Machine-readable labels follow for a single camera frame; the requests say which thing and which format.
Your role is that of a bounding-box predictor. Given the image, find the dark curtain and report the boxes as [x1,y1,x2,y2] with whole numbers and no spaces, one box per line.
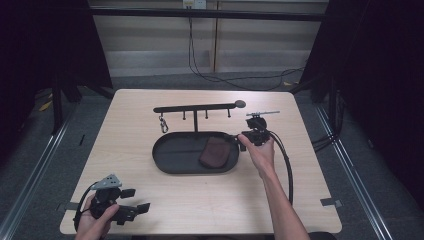
[0,0,114,164]
[298,0,424,204]

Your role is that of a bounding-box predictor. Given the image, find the silver carabiner key ring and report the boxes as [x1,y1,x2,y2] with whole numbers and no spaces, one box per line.
[158,114,170,134]

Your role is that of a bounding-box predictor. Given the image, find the black horizontal frame beam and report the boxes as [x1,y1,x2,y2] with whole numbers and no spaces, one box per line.
[88,7,330,23]

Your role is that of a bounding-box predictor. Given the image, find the brown zip coin purse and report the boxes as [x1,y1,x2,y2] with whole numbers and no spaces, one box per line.
[198,136,232,170]

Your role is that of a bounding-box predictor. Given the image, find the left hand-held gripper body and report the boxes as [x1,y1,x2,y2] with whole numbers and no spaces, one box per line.
[89,173,140,226]

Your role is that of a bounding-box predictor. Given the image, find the person's right hand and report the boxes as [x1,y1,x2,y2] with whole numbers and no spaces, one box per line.
[237,133,276,178]

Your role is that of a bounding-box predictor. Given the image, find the black floor cable bundle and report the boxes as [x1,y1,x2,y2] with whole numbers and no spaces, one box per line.
[311,132,338,154]

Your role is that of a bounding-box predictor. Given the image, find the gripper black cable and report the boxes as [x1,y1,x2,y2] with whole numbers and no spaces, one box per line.
[268,130,295,206]
[72,181,99,232]

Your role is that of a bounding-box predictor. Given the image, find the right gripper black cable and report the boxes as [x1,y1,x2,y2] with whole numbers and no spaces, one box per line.
[268,130,295,206]

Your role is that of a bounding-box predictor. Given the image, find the person's left hand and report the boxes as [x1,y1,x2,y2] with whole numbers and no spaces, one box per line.
[74,194,120,240]

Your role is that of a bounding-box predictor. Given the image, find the black key rack with tray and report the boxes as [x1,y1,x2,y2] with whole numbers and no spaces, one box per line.
[151,99,247,175]

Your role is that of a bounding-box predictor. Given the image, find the black metal stand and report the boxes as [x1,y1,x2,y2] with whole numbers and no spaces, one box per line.
[50,69,65,136]

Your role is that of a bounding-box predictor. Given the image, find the grey tape strip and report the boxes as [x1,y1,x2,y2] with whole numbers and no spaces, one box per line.
[319,197,343,208]
[55,201,80,213]

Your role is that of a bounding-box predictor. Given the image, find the black wall cable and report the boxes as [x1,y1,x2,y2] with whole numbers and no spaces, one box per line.
[187,8,306,92]

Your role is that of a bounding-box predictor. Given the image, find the metal floor rail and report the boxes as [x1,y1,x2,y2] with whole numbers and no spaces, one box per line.
[314,104,396,240]
[0,108,78,240]

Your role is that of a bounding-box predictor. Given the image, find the white wall socket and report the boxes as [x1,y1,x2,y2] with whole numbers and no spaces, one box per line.
[182,0,208,10]

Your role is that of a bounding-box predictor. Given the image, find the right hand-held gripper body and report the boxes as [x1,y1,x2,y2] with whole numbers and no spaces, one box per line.
[241,110,281,147]

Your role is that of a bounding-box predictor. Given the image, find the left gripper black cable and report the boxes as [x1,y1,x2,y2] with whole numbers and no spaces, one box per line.
[72,181,99,232]

